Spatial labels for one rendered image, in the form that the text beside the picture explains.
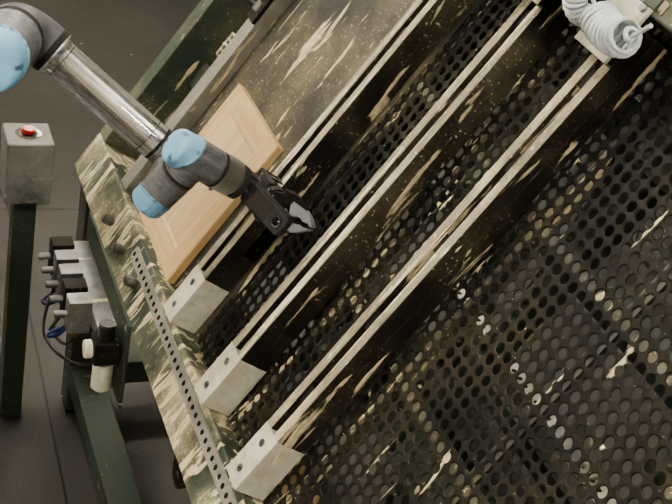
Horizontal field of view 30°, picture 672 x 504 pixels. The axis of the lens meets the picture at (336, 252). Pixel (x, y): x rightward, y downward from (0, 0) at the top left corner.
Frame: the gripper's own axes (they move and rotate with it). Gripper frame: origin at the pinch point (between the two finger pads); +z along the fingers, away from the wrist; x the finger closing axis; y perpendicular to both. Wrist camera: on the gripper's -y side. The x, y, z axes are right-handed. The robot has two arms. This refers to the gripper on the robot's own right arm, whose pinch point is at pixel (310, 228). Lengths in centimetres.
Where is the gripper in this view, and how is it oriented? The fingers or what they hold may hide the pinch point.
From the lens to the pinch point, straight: 253.6
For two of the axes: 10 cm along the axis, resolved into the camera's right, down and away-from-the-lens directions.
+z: 7.0, 4.0, 5.9
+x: -6.4, 7.3, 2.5
